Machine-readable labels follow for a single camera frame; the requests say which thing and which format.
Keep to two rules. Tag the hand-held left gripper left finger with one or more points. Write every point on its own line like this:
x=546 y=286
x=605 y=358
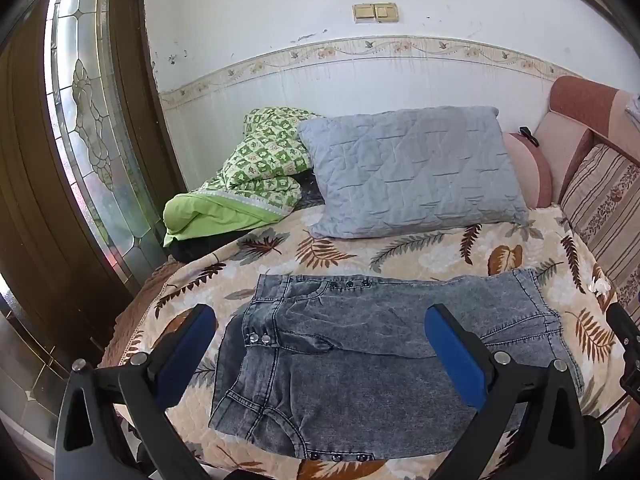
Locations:
x=186 y=347

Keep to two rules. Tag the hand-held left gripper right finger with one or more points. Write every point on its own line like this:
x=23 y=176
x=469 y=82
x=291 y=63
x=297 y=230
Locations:
x=457 y=355

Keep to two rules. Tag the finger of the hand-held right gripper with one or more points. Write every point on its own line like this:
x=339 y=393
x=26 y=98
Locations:
x=622 y=327

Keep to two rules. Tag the grey washed denim pants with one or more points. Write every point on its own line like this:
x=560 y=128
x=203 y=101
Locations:
x=350 y=370

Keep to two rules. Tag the dark cloth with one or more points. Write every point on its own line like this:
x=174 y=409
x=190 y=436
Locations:
x=200 y=249

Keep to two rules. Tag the leaf print blanket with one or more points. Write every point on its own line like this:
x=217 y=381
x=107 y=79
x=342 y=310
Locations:
x=425 y=255

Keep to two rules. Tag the striped floral cushion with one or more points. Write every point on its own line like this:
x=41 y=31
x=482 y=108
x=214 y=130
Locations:
x=605 y=210

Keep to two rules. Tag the pink round cushion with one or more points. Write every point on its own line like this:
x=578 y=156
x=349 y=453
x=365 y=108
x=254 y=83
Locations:
x=530 y=170

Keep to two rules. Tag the grey quilted pillow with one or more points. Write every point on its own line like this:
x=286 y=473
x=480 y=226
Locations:
x=410 y=175

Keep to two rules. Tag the green patterned quilt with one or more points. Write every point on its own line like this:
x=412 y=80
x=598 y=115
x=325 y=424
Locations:
x=250 y=170

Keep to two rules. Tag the pink sofa backrest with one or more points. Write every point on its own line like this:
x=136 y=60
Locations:
x=565 y=135

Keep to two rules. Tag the small black object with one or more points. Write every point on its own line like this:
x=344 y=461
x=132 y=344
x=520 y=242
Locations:
x=527 y=135

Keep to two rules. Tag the wooden door with stained glass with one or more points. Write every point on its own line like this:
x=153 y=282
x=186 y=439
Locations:
x=30 y=160

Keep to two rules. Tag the beige light switch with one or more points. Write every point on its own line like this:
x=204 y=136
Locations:
x=363 y=12
x=386 y=12

